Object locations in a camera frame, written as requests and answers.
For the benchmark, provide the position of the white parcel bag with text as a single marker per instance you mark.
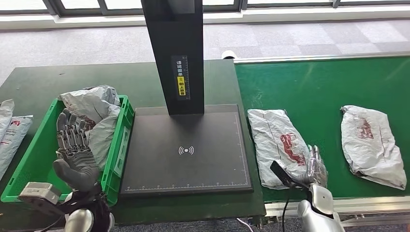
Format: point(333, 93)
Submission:
point(14, 137)

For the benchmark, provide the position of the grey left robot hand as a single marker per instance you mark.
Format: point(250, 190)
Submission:
point(77, 166)

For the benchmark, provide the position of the dark window frame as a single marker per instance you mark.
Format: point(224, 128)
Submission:
point(80, 11)

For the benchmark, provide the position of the plain white parcel bag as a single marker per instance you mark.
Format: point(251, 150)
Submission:
point(5, 118)

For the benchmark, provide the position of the plain grey parcel bag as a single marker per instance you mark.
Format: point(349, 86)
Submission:
point(102, 105)

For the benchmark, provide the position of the long grey red-striped parcel bag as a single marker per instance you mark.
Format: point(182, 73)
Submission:
point(272, 141)

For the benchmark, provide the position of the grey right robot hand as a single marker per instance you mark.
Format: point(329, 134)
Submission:
point(317, 174)

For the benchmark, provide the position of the green conveyor belt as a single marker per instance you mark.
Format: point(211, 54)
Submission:
point(320, 83)

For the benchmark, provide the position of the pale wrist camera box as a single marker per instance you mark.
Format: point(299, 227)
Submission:
point(283, 174)
point(38, 193)

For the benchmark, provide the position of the knotted grey red-print parcel bag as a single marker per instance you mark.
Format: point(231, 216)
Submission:
point(371, 150)

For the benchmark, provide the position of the small white round object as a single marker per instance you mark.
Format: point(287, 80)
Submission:
point(228, 55)

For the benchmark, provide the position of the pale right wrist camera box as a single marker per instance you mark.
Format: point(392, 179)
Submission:
point(283, 174)

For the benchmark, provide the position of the black and yellow ruler sticker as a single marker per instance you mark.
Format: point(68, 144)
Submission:
point(181, 80)

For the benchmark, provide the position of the black inbound scanner machine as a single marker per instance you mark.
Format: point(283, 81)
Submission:
point(185, 166)

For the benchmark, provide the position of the green plastic crate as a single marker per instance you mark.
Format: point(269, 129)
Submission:
point(32, 173)

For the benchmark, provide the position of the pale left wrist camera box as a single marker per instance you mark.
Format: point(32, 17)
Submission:
point(38, 193)

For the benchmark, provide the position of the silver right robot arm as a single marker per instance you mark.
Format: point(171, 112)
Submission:
point(320, 211)

